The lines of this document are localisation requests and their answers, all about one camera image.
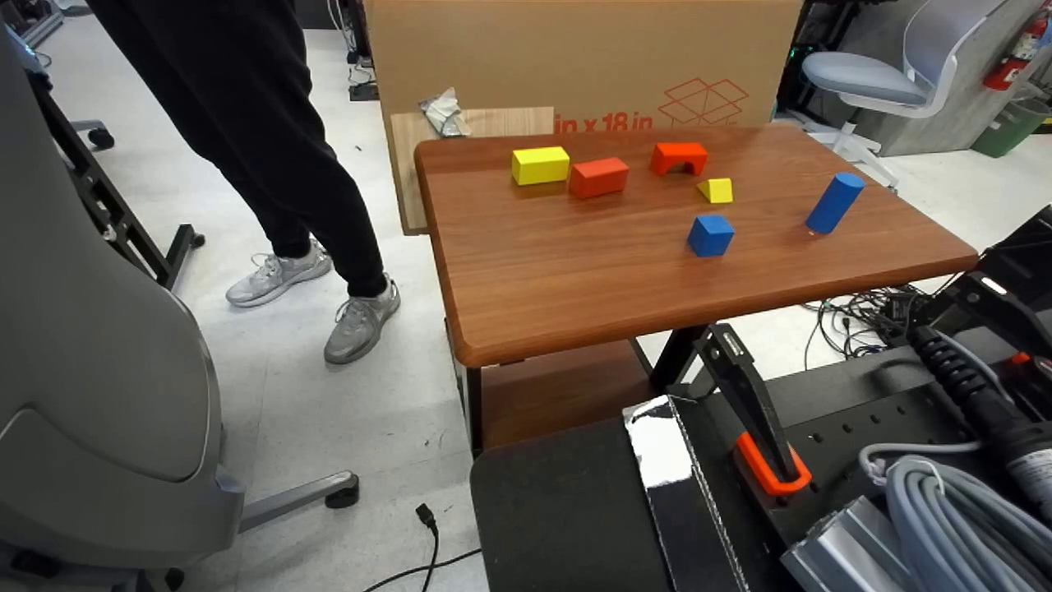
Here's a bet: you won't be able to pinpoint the orange rectangular wooden block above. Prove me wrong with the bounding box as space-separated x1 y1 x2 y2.
568 155 634 200

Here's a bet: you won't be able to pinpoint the yellow rectangular wooden block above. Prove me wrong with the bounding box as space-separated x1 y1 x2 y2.
509 144 576 186

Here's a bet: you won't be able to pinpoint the orange arch wooden block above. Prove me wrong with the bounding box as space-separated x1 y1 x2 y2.
647 137 714 180

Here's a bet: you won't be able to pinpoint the yellow wedge wooden block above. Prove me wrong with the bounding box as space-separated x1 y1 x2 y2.
693 175 737 206

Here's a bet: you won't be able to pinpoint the brown wooden board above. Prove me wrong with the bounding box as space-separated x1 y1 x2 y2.
477 338 658 454

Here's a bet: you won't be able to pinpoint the black table leg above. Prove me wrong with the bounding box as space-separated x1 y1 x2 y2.
647 326 706 393
464 363 486 461

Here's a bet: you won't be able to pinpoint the grey sneaker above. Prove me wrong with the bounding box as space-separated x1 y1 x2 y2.
224 243 335 312
321 278 404 367

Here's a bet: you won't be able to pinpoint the blue wooden cube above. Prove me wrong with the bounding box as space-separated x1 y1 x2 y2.
684 211 737 258

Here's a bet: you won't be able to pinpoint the crumpled white plastic bag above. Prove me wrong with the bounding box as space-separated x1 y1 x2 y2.
417 85 477 141

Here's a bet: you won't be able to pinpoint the large brown cardboard box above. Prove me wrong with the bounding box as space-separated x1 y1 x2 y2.
359 0 805 141

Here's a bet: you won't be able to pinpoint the blue wooden cylinder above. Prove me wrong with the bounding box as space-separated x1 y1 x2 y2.
802 170 867 235

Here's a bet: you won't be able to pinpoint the person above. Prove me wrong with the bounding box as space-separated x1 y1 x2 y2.
84 0 392 299

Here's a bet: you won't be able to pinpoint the light blue office chair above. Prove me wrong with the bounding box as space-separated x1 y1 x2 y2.
797 0 1045 124

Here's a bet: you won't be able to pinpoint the black wheeled stand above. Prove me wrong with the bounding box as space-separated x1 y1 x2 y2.
0 0 206 293

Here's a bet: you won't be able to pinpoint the grey office chair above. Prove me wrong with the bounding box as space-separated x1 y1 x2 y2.
0 19 362 592

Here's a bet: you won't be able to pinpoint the black equipment housing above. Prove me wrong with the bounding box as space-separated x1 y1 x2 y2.
908 206 1052 363

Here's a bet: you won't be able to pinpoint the green bin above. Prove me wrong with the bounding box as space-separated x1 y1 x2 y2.
969 95 1052 162

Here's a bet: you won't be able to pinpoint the red fire extinguisher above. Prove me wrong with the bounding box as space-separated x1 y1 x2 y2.
978 9 1047 95

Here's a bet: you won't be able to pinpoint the silver metal rail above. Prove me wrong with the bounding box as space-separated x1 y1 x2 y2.
622 391 760 592

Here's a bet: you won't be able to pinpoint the black power cable with plug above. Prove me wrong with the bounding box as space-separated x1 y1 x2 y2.
362 500 486 592

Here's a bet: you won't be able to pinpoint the black clamp with orange handle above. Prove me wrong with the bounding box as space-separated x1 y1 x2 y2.
689 321 814 504

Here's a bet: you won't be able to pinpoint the tangled grey cables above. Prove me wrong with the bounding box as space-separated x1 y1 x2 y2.
802 289 912 371

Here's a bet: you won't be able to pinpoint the black ribbed cable sleeve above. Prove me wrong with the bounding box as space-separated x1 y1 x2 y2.
905 326 1052 519

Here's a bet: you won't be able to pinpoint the coiled grey cable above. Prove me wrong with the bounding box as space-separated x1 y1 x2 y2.
856 440 1052 592

